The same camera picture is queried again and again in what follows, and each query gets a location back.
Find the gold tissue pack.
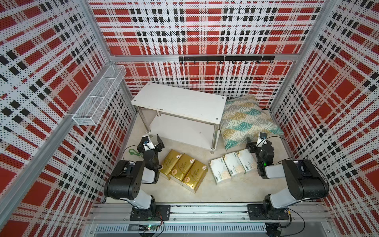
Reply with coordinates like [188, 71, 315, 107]
[182, 161, 208, 194]
[159, 150, 183, 180]
[170, 154, 196, 185]

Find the white tissue pack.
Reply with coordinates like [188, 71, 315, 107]
[209, 158, 232, 185]
[223, 152, 245, 178]
[237, 149, 257, 172]

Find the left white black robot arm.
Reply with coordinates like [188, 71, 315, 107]
[104, 135, 165, 217]

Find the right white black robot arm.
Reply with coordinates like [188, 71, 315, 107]
[246, 133, 329, 220]

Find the white two-tier shelf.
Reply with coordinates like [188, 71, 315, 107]
[131, 83, 226, 153]

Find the green gold patterned cushion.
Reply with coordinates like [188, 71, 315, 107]
[220, 95, 284, 150]

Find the green circuit board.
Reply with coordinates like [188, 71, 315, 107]
[138, 224, 160, 232]

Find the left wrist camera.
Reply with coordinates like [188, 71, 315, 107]
[141, 135, 155, 151]

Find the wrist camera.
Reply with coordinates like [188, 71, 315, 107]
[141, 135, 155, 151]
[257, 132, 267, 147]

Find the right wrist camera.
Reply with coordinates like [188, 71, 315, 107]
[257, 132, 267, 147]

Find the green figure keychain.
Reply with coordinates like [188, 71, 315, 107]
[128, 149, 142, 157]

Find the white wire mesh basket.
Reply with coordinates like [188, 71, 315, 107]
[73, 65, 126, 126]

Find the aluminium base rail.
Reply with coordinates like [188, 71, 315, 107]
[84, 202, 339, 237]

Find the black wall hook rail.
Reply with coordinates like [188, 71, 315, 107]
[178, 55, 275, 63]

